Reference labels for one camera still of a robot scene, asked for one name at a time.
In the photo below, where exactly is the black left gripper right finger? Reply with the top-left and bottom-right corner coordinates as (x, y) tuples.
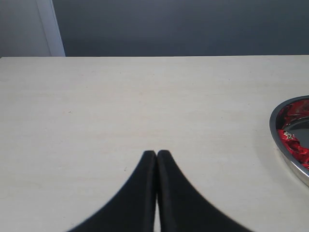
(157, 150), (249, 232)

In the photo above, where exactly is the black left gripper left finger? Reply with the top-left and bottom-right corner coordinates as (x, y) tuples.
(71, 150), (156, 232)

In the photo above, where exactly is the round stainless steel plate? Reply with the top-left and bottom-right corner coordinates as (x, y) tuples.
(269, 95), (309, 186)

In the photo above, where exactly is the red wrapped candy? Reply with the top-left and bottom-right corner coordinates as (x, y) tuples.
(277, 130), (309, 163)

